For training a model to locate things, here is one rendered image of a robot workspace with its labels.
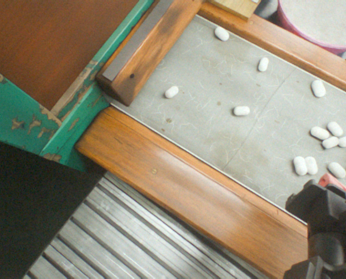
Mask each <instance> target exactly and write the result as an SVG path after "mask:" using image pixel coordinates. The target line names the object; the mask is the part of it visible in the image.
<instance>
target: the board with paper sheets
mask: <svg viewBox="0 0 346 279"><path fill-rule="evenodd" d="M206 1H208V2H210V3H212V4H214V5H216V6H218V7H220V8H222V9H224V10H226V11H228V12H230V13H232V14H234V15H236V16H238V17H240V18H242V19H244V20H246V21H248V20H249V18H250V17H251V15H252V14H253V12H254V11H255V9H256V7H257V6H258V5H259V3H260V2H261V0H259V1H258V2H257V3H256V2H254V1H252V0H206Z"/></svg>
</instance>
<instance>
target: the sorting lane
mask: <svg viewBox="0 0 346 279"><path fill-rule="evenodd" d="M217 27H220V26H218V25H216V24H214V23H212V22H210V21H208V20H207V19H205V18H203V17H201V16H199V15H197V14H196V15H195V17H194V18H193V19H192V21H191V22H190V23H189V25H188V26H187V27H186V29H185V30H184V32H183V33H182V34H181V36H180V37H179V38H178V40H177V41H176V42H175V43H174V45H173V46H172V47H171V49H170V50H169V52H168V53H167V54H166V55H165V56H164V58H163V59H162V61H161V62H160V63H159V64H158V66H157V67H156V69H155V70H154V72H153V73H152V74H151V76H150V77H149V78H148V80H147V81H146V83H145V84H144V86H143V87H142V88H141V90H140V91H139V93H138V94H137V96H136V97H135V99H134V100H133V101H132V103H131V104H130V106H129V107H126V106H125V105H123V104H121V103H119V102H118V101H116V100H115V99H114V100H113V101H112V102H111V103H110V104H111V106H113V107H115V108H117V109H118V110H120V111H122V112H123V113H125V114H127V115H128V116H129V117H132V118H133V119H135V120H136V121H138V122H139V123H141V124H143V125H144V126H146V127H148V128H149V129H151V130H152V131H154V132H155V133H157V134H159V135H161V136H162V137H164V138H165V139H167V140H169V141H170V142H172V143H174V144H175V145H177V146H178V147H180V148H182V149H183V150H185V151H187V152H188V153H190V154H191V155H193V156H195V157H196V158H198V159H199V160H201V161H203V162H204V163H206V164H208V165H209V166H211V167H213V168H214V169H216V170H217V171H219V172H220V173H222V174H224V175H225V176H227V177H229V178H230V179H232V180H234V181H235V182H237V183H239V184H240V185H242V186H243V187H245V188H246V189H248V190H250V191H251V192H253V193H255V194H256V195H258V196H260V197H261V198H262V199H265V200H266V201H268V202H269V203H271V204H272V205H274V206H276V207H277V208H279V209H281V210H282V211H284V212H285V213H287V214H288V215H290V216H292V217H294V218H295V219H297V220H298V221H300V222H302V223H303V224H305V225H307V223H305V222H304V221H302V220H300V219H299V218H297V217H295V216H294V215H292V214H291V213H289V212H287V211H286V210H285V203H286V201H287V198H288V197H289V196H290V195H291V194H293V193H295V194H298V193H299V192H300V191H301V190H302V189H303V186H304V185H305V184H306V183H307V182H308V181H309V180H310V179H315V180H316V183H318V182H319V180H320V178H321V177H322V176H323V175H324V174H325V173H329V174H330V175H332V176H333V177H334V178H335V179H336V180H338V181H339V182H341V183H342V184H343V185H344V186H346V176H345V177H344V178H338V177H336V176H335V175H334V174H333V173H332V172H331V171H330V170H329V168H328V166H329V164H330V163H332V162H336V163H338V164H339V165H340V166H341V167H342V168H343V169H344V170H345V171H346V147H341V146H339V145H336V146H334V147H331V148H324V147H323V145H322V143H323V141H324V139H319V138H317V137H315V136H313V135H312V134H311V128H313V127H320V128H322V129H324V130H326V131H328V133H329V137H328V138H331V137H336V138H338V139H340V138H343V137H345V136H346V92H345V91H343V90H341V89H339V88H337V87H335V86H333V85H331V84H329V83H327V82H325V81H324V80H322V79H320V78H318V77H316V76H314V75H312V74H310V73H308V72H306V71H304V70H302V69H300V68H299V67H297V66H295V65H293V64H291V63H289V62H287V61H285V60H283V59H281V58H279V57H277V56H275V55H273V54H272V53H270V52H268V51H266V50H264V49H262V48H260V47H259V46H257V45H255V44H253V43H251V42H248V41H247V40H245V39H243V38H241V37H239V36H237V35H235V34H234V33H232V32H230V31H228V30H226V29H224V30H225V31H227V32H228V33H229V38H228V39H227V40H226V41H222V40H221V39H220V38H218V37H217V36H216V35H215V30H216V28H217ZM262 58H268V65H267V69H266V70H265V71H260V70H259V63H260V60H261V59H262ZM316 80H320V81H321V82H322V83H323V85H324V88H325V90H326V93H325V95H324V96H322V97H317V96H316V95H315V94H314V92H313V90H312V87H311V85H312V82H314V81H316ZM172 86H176V87H177V88H178V93H177V94H175V95H174V96H173V97H172V98H167V97H166V96H165V93H166V91H167V90H169V89H170V88H171V87H172ZM237 106H247V107H248V108H249V109H250V112H249V114H247V115H235V114H234V108H235V107H237ZM330 122H336V123H337V124H338V125H339V126H340V128H341V129H342V130H343V134H342V135H341V136H334V135H333V134H332V133H331V131H330V130H329V129H328V127H327V126H328V124H329V123H330ZM328 138H327V139H328ZM296 157H303V158H304V159H305V158H307V157H313V158H314V159H315V160H316V164H317V168H318V171H317V173H316V174H309V173H306V174H305V175H299V174H297V172H296V169H295V165H294V162H293V160H294V159H295V158H296Z"/></svg>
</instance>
